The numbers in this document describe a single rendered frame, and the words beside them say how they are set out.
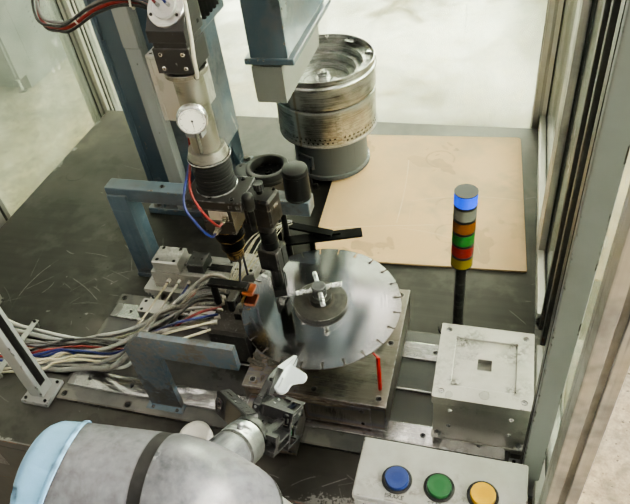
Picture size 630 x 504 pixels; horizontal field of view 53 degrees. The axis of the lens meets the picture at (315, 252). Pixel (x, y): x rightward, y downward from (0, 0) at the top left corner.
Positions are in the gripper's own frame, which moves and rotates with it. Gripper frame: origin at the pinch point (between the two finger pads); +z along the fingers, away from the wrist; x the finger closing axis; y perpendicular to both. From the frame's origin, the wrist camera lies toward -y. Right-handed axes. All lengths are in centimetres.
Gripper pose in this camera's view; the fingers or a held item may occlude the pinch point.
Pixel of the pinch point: (288, 390)
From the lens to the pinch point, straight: 125.4
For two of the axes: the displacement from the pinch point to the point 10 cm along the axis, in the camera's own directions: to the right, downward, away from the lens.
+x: 1.3, -9.6, -2.4
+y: 9.1, 2.1, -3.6
